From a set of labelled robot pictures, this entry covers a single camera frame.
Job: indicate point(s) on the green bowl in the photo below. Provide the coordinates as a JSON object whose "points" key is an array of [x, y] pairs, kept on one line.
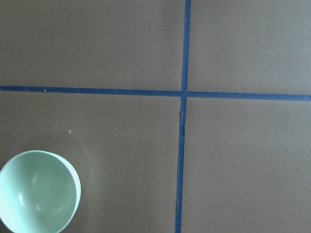
{"points": [[39, 193]]}

